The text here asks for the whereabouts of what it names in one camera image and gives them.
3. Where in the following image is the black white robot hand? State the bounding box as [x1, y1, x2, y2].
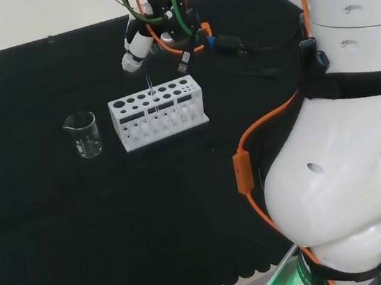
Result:
[113, 0, 203, 75]

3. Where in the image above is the clear glass rod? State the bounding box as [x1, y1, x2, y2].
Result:
[144, 72, 162, 116]

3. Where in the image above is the white test tube rack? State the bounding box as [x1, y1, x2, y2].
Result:
[104, 72, 213, 155]

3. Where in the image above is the blue connector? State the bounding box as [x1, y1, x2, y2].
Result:
[205, 33, 218, 50]

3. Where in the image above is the black adapter box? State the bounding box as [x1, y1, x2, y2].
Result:
[215, 31, 247, 57]

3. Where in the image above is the clear glass beaker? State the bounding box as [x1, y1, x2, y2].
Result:
[61, 108, 104, 162]

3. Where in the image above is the black bench cloth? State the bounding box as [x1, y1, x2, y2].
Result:
[0, 0, 341, 285]

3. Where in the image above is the black cable with USB plug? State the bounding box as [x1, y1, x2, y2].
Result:
[159, 37, 194, 77]

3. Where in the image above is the green cable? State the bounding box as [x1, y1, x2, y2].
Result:
[117, 0, 199, 46]

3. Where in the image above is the orange cable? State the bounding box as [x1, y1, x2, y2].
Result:
[138, 0, 346, 285]

